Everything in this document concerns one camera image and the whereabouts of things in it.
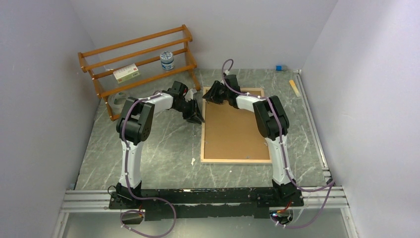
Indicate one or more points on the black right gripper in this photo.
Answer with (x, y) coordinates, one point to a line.
(211, 95)

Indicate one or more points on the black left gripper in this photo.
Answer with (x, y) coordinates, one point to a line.
(197, 118)

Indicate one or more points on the light wooden picture frame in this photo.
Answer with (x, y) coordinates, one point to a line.
(236, 161)

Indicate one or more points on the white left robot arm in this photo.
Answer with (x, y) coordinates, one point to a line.
(135, 124)

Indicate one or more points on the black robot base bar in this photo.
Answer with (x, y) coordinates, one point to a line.
(158, 204)

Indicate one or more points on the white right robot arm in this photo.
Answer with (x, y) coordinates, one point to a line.
(272, 123)

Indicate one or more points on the white blue jar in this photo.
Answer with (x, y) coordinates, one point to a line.
(167, 60)

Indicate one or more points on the orange wooden shelf rack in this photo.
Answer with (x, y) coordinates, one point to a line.
(144, 53)

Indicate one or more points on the small yellow wooden stick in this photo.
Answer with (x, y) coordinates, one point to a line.
(295, 88)

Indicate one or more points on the white green box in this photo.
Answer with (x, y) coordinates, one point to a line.
(126, 73)

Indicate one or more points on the clear tape roll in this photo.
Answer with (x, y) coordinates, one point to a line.
(117, 101)

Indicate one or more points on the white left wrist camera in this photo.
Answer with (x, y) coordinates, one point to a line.
(190, 94)

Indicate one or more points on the aluminium rail frame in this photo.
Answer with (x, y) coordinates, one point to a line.
(172, 159)

